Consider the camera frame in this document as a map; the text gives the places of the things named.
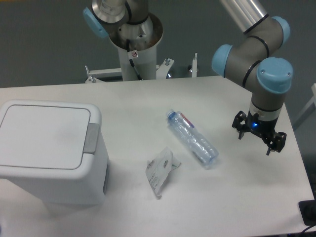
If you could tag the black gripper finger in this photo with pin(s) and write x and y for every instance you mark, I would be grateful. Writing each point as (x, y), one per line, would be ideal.
(240, 124)
(275, 141)

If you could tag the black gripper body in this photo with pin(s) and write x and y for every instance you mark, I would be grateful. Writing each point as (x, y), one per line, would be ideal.
(262, 123)

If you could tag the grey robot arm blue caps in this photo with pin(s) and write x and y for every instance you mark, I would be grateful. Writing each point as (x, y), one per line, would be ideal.
(250, 65)

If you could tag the white plastic trash can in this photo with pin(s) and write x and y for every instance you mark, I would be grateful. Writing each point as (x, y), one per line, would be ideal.
(83, 185)

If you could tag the white trash can lid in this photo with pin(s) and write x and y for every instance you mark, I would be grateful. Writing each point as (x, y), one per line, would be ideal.
(42, 136)

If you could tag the clear plastic water bottle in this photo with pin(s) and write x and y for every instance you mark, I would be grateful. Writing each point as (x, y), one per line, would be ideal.
(195, 142)

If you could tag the black device at table edge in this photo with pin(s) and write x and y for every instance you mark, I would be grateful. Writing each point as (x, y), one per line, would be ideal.
(308, 211)

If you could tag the crumpled clear plastic wrapper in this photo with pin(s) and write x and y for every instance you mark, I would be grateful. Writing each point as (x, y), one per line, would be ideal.
(158, 170)

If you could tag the grey lid push button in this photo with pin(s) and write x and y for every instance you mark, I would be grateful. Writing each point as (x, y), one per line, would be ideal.
(91, 138)

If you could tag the white frame at right edge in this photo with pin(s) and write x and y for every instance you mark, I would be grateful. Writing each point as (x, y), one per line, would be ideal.
(306, 111)

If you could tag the white metal base frame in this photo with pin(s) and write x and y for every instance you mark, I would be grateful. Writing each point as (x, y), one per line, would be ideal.
(138, 72)

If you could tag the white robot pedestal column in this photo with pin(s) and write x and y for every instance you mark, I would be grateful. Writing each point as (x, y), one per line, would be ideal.
(138, 43)

